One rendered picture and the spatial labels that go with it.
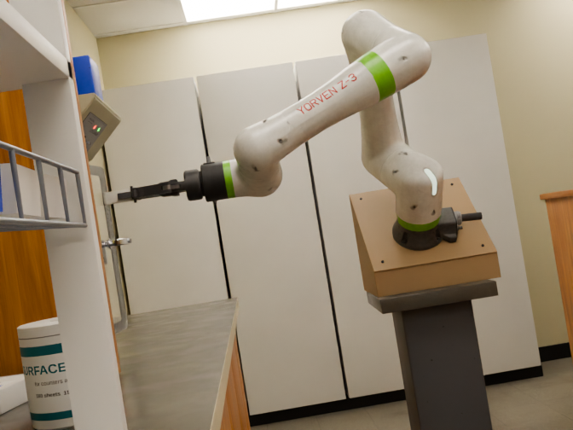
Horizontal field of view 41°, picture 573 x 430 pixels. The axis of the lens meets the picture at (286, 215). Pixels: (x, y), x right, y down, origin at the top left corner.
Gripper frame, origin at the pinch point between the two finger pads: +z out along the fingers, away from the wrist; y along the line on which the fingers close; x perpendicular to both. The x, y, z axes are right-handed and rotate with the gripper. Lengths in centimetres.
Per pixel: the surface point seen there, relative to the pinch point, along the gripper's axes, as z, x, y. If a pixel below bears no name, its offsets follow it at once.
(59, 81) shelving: -15, -3, 113
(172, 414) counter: -16, 37, 79
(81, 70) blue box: -0.2, -26.0, 23.0
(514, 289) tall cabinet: -187, 74, -284
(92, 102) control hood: -2.0, -18.1, 26.2
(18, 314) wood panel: 16.8, 22.2, 35.0
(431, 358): -74, 56, -25
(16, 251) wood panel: 15.3, 10.0, 35.0
